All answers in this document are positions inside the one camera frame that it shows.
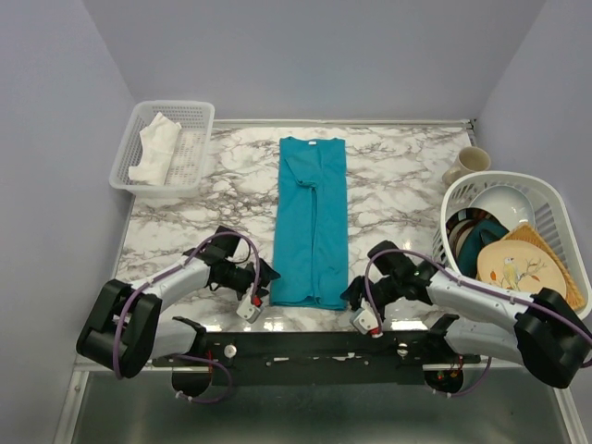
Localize teal t shirt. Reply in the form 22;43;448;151
271;137;349;311

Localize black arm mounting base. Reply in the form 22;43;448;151
157;315;481;403

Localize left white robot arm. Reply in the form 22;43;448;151
76;227;280;379

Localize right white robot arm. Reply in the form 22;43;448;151
340;240;591;389

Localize dark teal dish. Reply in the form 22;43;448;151
446;207;509;278

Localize white perforated plastic basket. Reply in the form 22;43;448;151
109;100;215;199

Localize beige bird plate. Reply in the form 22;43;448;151
476;240;567;297

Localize white ceramic bowl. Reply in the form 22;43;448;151
470;185;535;231

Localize woven wicker tray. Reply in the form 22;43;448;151
501;222;587;312

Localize cream ceramic mug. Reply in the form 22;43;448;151
442;146;491;186

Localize white crumpled cloth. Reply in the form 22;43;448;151
129;112;182;186

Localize white round dish basket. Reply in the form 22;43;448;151
432;171;591;319

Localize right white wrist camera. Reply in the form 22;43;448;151
350;308;382;338

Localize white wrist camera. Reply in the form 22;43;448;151
350;308;382;338
236;296;263;324

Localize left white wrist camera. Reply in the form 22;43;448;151
236;296;263;324

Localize aluminium frame rail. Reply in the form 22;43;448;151
73;326;568;371

